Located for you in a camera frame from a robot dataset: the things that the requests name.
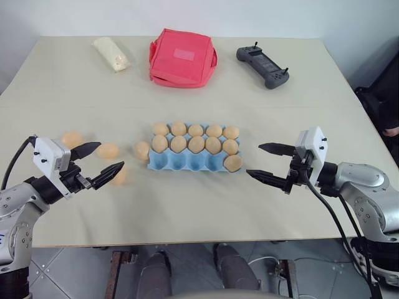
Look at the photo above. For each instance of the grey handheld remote controller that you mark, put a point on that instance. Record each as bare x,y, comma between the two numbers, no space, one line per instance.
262,63

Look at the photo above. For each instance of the dark rounded shape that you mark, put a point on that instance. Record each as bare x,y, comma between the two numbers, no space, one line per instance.
235,268
157,271

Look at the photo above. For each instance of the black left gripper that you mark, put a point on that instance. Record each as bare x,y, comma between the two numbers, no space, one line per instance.
73,180

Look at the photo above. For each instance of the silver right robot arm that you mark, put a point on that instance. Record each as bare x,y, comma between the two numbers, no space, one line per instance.
364,180

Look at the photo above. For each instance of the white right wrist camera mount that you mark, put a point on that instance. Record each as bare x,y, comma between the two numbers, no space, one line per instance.
315,140

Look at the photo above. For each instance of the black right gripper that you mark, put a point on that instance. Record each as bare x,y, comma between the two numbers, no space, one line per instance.
300,169

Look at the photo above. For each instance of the person in black clothing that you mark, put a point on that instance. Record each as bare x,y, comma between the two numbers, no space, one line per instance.
383,106

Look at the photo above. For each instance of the tan egg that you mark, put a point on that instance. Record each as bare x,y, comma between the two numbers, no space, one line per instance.
233,163
231,132
122,178
142,150
179,127
213,145
159,143
178,144
160,128
214,130
196,144
196,130
108,151
230,147
71,138

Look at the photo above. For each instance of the rusty metal table bracket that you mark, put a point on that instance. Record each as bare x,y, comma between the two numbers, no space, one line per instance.
290,280
120,274

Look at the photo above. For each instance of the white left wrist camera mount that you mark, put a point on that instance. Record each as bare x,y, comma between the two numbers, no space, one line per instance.
46,152

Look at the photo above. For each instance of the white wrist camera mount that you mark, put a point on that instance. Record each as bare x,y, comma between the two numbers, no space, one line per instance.
46,152
315,140

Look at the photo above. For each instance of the blue egg tray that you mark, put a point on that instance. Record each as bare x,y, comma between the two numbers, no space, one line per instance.
187,162

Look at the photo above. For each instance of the red fabric bag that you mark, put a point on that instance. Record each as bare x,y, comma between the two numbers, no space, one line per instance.
180,62

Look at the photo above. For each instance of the white filled plastic bag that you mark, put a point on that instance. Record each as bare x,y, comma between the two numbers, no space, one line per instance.
110,54

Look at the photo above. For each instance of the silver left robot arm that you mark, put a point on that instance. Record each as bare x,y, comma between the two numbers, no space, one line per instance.
12,199

